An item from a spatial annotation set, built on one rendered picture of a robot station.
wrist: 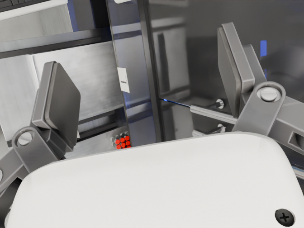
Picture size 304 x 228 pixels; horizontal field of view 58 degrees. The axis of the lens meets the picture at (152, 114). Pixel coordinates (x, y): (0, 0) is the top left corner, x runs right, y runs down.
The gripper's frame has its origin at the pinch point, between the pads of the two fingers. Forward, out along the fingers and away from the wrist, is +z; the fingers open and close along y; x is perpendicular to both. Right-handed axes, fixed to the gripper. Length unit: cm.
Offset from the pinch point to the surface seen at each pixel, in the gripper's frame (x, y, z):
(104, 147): -84, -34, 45
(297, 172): -33.9, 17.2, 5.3
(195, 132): -43.6, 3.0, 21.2
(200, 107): -37.8, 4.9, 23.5
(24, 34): -81, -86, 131
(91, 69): -59, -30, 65
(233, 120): -34.3, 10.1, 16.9
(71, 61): -53, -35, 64
